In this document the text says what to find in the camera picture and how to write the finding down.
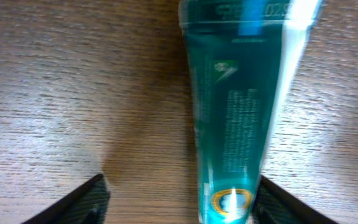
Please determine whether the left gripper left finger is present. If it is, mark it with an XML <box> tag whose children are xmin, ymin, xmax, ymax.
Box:
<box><xmin>24</xmin><ymin>174</ymin><xmax>111</xmax><ymax>224</ymax></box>

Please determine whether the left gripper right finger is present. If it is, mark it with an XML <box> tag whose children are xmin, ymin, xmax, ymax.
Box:
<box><xmin>252</xmin><ymin>176</ymin><xmax>337</xmax><ymax>224</ymax></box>

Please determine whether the teal toothpaste tube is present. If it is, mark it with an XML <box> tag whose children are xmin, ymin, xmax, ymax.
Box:
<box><xmin>178</xmin><ymin>0</ymin><xmax>322</xmax><ymax>223</ymax></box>

